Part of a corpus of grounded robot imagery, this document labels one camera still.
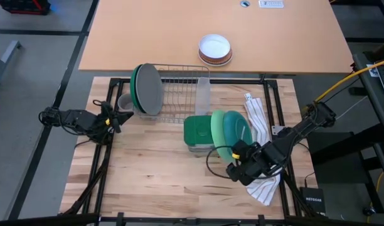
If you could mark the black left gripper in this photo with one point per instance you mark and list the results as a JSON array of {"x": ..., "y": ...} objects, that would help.
[{"x": 107, "y": 120}]

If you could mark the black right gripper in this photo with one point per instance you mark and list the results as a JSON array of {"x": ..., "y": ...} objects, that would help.
[{"x": 256, "y": 158}]

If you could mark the dark green plate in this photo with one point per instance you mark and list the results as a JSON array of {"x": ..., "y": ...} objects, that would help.
[{"x": 133, "y": 88}]

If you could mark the grey plate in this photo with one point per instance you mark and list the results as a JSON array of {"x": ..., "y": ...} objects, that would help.
[{"x": 149, "y": 89}]

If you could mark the teal plate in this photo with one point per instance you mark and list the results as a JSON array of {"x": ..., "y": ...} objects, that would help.
[{"x": 237, "y": 128}]

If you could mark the light green plate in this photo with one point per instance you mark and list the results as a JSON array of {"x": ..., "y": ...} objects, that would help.
[{"x": 217, "y": 132}]

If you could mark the green Cascade detergent tub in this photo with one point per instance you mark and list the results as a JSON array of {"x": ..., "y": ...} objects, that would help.
[{"x": 198, "y": 130}]

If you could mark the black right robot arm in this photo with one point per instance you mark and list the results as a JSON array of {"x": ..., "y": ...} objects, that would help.
[{"x": 301, "y": 128}]

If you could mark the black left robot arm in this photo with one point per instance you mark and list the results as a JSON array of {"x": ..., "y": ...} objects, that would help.
[{"x": 76, "y": 120}]

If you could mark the grey translucent cup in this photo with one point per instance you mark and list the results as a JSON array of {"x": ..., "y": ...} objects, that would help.
[{"x": 125, "y": 103}]

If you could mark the white striped dish towel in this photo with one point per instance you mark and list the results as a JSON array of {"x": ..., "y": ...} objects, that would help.
[{"x": 258, "y": 119}]

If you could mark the translucent plastic utensil holder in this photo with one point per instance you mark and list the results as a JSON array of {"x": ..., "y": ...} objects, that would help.
[{"x": 203, "y": 95}]

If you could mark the light wooden desk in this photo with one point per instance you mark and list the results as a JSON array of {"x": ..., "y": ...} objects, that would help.
[{"x": 148, "y": 37}]

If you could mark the white bowl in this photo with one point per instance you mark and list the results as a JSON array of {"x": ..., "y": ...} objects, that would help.
[{"x": 214, "y": 46}]

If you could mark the red and black crate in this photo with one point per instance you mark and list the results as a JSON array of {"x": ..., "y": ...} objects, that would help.
[{"x": 22, "y": 6}]

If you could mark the black Netgear network switch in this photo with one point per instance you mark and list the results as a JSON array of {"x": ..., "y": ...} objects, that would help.
[{"x": 312, "y": 201}]

